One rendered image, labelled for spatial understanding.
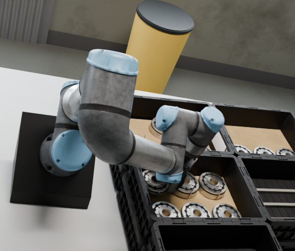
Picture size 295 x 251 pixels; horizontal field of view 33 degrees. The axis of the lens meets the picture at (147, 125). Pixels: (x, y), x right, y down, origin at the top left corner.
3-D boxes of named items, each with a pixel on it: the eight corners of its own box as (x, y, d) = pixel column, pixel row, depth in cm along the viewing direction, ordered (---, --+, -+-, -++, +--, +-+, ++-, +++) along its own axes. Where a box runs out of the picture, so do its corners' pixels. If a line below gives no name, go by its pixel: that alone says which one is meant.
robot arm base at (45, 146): (39, 177, 163) (42, 177, 154) (39, 131, 164) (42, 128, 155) (85, 176, 168) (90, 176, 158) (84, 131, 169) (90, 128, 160)
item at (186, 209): (186, 227, 157) (187, 226, 156) (178, 202, 164) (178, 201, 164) (215, 227, 160) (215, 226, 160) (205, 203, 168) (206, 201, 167)
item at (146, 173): (143, 192, 163) (144, 190, 163) (137, 169, 170) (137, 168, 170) (172, 192, 167) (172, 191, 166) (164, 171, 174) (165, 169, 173)
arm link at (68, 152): (44, 168, 154) (49, 167, 141) (52, 125, 156) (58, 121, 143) (82, 174, 157) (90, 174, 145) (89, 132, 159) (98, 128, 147)
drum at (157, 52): (163, 79, 380) (191, 8, 343) (167, 111, 350) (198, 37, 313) (113, 68, 372) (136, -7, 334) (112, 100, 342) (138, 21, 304)
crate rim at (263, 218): (149, 225, 146) (151, 220, 145) (129, 153, 167) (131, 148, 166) (265, 226, 160) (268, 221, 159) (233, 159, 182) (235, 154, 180)
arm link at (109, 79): (51, 130, 156) (82, 106, 104) (60, 83, 158) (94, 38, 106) (88, 136, 159) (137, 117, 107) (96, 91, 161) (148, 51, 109)
